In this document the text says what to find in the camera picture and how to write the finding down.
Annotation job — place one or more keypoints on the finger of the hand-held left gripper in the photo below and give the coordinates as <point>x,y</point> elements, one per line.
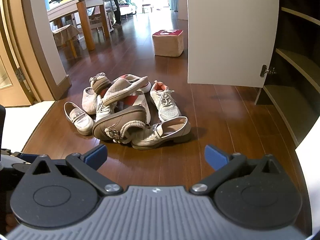
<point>16,155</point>

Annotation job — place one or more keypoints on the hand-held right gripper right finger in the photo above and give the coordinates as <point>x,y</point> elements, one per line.
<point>215,158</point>

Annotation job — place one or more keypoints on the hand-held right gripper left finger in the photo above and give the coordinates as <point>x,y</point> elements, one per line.
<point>96,155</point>

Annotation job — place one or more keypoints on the white patent loafer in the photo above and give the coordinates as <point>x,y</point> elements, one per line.
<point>80,122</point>
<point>162,132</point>

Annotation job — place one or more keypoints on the brown fur-lined buckle shoe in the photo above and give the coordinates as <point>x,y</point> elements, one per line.
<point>117,122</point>
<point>100,83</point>

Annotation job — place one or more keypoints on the white mesh sneaker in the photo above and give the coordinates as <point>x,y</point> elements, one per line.
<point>166,107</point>
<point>103,111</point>

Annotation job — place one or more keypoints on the red and white slipper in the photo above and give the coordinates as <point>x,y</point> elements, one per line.
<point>140,102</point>
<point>146,88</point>

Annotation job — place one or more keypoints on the metal door hinge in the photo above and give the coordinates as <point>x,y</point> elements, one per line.
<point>19,75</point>

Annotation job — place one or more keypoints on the wooden door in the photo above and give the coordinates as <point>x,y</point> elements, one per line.
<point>7,42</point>

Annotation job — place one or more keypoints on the metal cabinet hinge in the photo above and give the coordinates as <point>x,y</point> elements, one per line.
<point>266,70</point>

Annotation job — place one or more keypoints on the wooden chair with cushion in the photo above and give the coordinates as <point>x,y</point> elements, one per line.
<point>65,32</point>
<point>96,22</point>

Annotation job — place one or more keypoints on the cardboard box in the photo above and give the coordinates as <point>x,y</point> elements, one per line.
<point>167,45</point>
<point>183,5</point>

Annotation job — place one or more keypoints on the wooden glass cabinet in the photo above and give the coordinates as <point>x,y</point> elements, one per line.
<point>72,5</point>

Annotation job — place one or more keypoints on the dark wooden chair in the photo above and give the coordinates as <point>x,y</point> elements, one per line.
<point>147,6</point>

